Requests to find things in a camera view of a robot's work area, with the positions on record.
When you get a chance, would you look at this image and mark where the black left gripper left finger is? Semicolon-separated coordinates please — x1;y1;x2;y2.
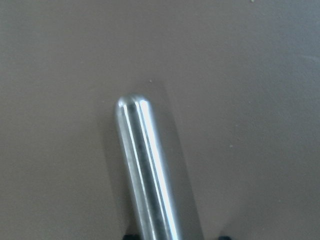
123;234;138;240

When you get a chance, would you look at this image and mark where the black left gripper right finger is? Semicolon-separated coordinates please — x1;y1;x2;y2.
218;235;231;240

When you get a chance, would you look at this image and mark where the metal muddler with black cap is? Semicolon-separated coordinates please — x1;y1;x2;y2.
115;93;183;240

